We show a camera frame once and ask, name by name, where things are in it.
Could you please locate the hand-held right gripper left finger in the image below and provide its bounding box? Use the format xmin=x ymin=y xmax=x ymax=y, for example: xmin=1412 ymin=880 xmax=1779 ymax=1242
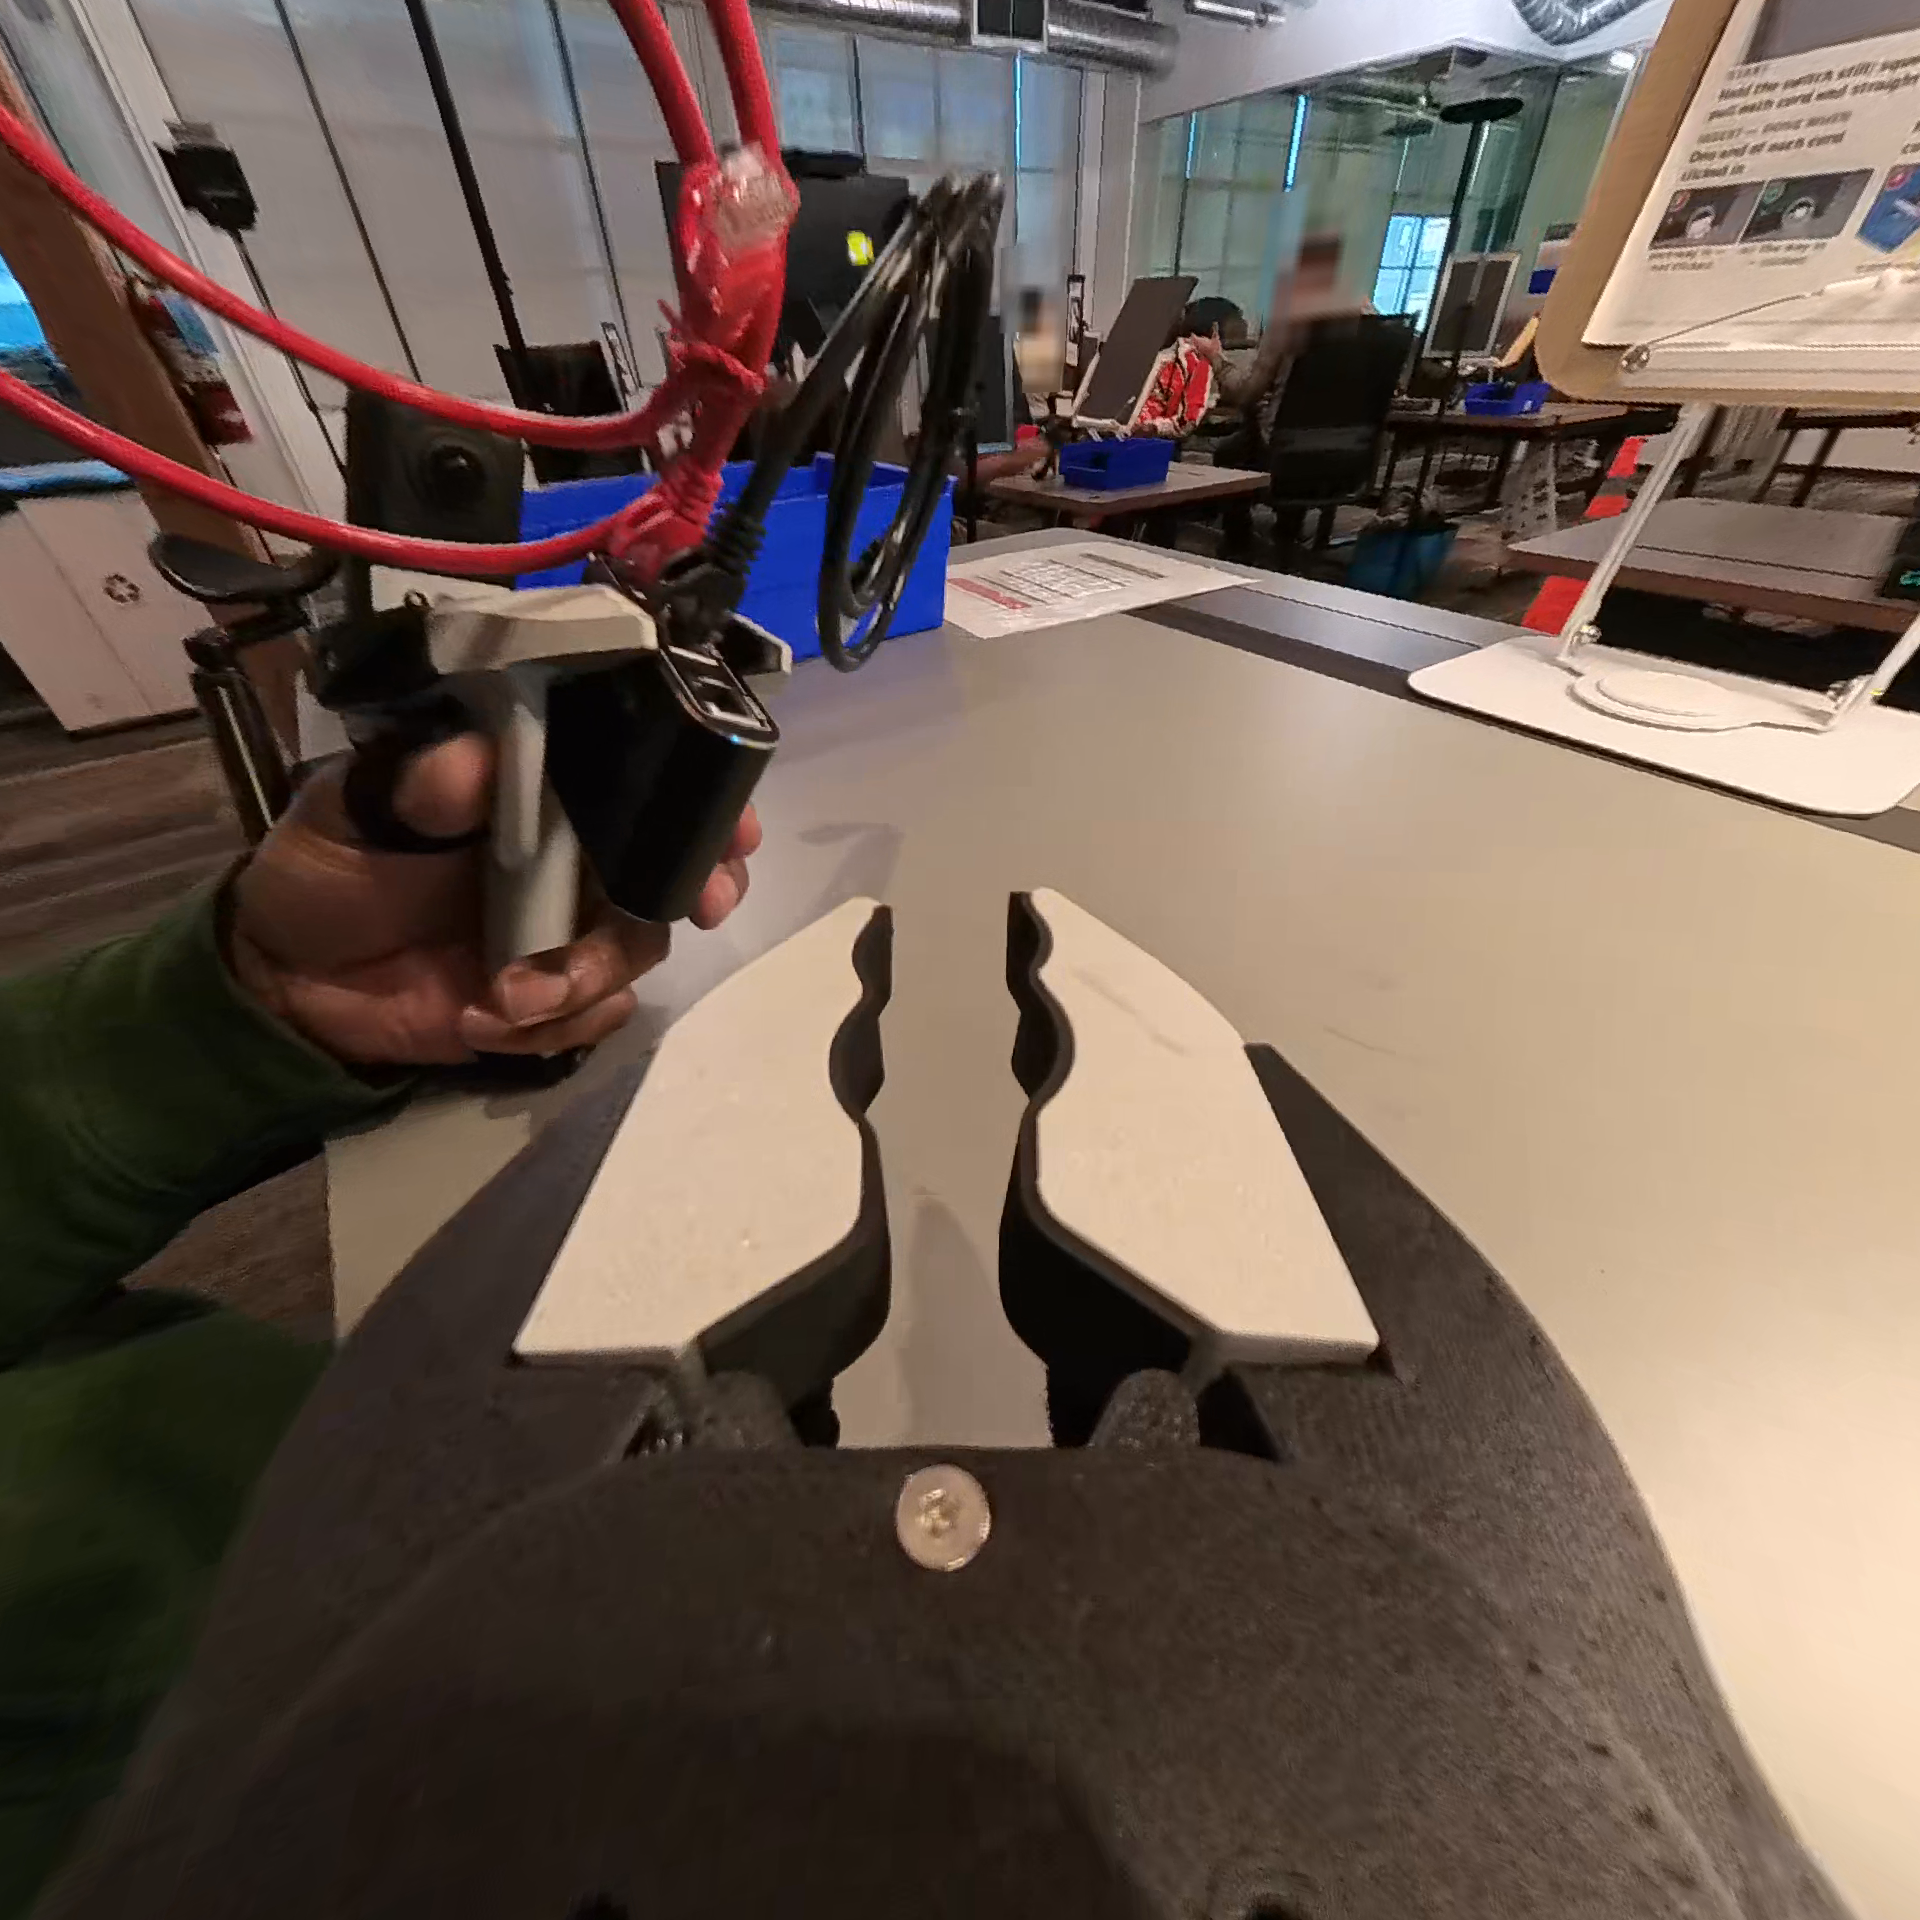
xmin=513 ymin=897 xmax=896 ymax=1402

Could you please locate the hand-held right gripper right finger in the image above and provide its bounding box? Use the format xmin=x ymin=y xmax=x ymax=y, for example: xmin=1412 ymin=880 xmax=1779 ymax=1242
xmin=996 ymin=888 xmax=1382 ymax=1421

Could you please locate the blue plastic bin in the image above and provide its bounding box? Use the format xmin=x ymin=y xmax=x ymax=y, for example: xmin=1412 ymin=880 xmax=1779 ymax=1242
xmin=516 ymin=453 xmax=957 ymax=664

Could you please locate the black network switch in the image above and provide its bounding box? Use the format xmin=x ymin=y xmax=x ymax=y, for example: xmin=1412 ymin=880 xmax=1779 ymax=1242
xmin=550 ymin=646 xmax=781 ymax=923

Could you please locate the black ethernet cable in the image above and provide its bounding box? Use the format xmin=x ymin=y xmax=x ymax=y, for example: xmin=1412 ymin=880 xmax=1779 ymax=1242
xmin=705 ymin=174 xmax=1006 ymax=673

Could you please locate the red ethernet cable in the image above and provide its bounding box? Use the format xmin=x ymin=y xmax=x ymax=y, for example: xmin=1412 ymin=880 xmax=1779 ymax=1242
xmin=0 ymin=0 xmax=802 ymax=587

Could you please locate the person's left forearm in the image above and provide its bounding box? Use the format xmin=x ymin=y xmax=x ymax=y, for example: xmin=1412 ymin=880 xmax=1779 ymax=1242
xmin=0 ymin=885 xmax=408 ymax=1369

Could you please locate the person's left hand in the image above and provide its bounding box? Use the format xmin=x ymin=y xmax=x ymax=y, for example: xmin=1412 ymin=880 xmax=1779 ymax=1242
xmin=226 ymin=735 xmax=766 ymax=1070

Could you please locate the black saddle stool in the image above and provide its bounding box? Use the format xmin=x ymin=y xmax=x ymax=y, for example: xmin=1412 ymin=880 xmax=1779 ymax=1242
xmin=152 ymin=532 xmax=339 ymax=841

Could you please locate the red fire extinguisher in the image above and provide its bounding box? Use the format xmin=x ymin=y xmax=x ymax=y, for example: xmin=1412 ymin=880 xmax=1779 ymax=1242
xmin=132 ymin=279 xmax=249 ymax=449

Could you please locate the black floor lamp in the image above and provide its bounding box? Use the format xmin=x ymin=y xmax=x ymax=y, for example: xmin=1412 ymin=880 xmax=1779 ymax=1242
xmin=403 ymin=0 xmax=529 ymax=363
xmin=1440 ymin=95 xmax=1526 ymax=363

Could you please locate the printed paper sheet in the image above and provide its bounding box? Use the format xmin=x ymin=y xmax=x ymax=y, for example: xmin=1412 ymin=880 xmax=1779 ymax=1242
xmin=945 ymin=541 xmax=1262 ymax=642

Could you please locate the white recycling cabinet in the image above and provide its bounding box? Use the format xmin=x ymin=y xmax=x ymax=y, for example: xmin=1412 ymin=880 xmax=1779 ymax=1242
xmin=0 ymin=482 xmax=204 ymax=739

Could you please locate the large black screen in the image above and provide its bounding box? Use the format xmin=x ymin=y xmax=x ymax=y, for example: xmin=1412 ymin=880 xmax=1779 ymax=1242
xmin=658 ymin=150 xmax=917 ymax=363

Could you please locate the black office chair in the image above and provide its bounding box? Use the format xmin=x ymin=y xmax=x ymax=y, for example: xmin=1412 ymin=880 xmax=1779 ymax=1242
xmin=1268 ymin=314 xmax=1420 ymax=524

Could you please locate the blue fabric bag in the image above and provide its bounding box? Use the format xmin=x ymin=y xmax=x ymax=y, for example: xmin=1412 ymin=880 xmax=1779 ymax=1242
xmin=1350 ymin=516 xmax=1461 ymax=601

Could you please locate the small monitor on pole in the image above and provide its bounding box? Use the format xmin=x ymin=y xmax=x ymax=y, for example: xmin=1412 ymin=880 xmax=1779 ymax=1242
xmin=1420 ymin=252 xmax=1526 ymax=363

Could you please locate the wooden post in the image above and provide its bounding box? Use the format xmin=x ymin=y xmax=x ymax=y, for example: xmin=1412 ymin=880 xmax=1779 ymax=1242
xmin=0 ymin=75 xmax=270 ymax=601

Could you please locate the black camera tripod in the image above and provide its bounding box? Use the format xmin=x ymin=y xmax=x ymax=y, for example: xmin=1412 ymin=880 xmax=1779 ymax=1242
xmin=158 ymin=128 xmax=339 ymax=449

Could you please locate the metal ventilation duct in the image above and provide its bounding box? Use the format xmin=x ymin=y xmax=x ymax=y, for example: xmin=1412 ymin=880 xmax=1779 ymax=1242
xmin=751 ymin=0 xmax=1179 ymax=68

